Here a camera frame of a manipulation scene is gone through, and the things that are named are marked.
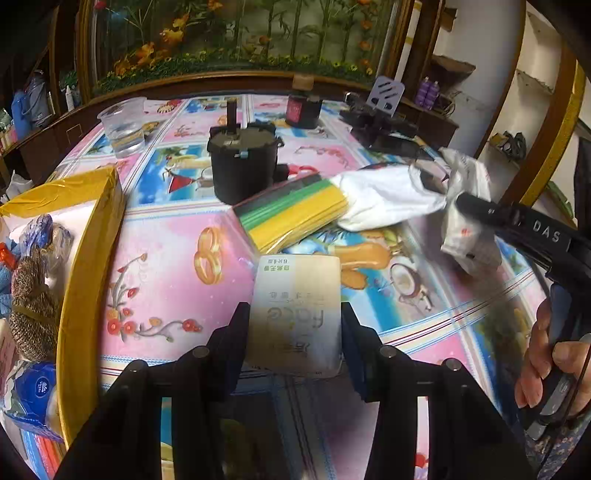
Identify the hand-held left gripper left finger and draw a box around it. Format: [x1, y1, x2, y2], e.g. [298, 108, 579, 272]
[55, 302, 252, 480]

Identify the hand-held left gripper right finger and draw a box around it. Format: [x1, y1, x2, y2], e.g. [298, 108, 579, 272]
[339, 302, 536, 480]

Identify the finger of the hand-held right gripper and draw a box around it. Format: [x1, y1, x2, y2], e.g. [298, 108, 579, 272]
[456, 193, 580, 271]

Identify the white plastic bag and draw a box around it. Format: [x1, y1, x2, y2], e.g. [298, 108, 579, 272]
[436, 148, 504, 275]

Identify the white face towel pack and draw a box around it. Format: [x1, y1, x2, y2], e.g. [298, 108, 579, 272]
[245, 255, 342, 377]

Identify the coloured sponge pack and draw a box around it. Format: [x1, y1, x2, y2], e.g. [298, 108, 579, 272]
[231, 173, 352, 254]

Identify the white towel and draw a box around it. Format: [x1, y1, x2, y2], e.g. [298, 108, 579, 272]
[330, 164, 448, 232]

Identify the yellow taped cardboard box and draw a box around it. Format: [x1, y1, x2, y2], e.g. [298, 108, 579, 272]
[0, 166, 125, 448]

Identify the brown knit cloth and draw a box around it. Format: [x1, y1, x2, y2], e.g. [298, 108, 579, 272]
[9, 254, 63, 361]

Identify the blue tissue pack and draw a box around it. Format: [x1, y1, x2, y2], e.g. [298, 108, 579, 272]
[0, 360, 63, 439]

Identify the blue and orange cloth pack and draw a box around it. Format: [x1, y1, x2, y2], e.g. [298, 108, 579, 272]
[18, 429, 65, 469]

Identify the blue and red fluffy cloth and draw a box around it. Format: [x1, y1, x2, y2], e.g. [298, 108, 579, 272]
[0, 242, 21, 319]

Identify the person's right hand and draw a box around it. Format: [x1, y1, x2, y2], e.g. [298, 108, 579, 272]
[514, 298, 591, 410]

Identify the person's dark patterned clothing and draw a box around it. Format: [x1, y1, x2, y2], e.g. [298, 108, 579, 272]
[524, 392, 591, 480]

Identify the black cylindrical container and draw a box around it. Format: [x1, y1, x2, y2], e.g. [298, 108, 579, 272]
[206, 100, 284, 206]

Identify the black device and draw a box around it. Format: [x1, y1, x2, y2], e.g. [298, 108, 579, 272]
[339, 92, 458, 155]

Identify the grey phone stand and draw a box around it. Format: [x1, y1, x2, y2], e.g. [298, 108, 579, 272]
[367, 76, 407, 114]

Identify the clear plastic cup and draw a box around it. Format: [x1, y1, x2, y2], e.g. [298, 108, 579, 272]
[97, 97, 148, 158]

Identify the black jar with red label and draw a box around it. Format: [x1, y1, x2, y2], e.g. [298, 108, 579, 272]
[285, 73, 322, 130]

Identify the artificial flower display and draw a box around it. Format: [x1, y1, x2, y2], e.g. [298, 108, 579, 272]
[81, 0, 416, 93]

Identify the grey thermos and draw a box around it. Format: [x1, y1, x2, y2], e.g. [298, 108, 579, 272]
[25, 71, 51, 121]

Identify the blue thermos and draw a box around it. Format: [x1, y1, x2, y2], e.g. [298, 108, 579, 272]
[11, 90, 31, 130]

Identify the brown wall shelf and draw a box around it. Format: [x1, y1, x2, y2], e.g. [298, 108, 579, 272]
[431, 54, 476, 86]

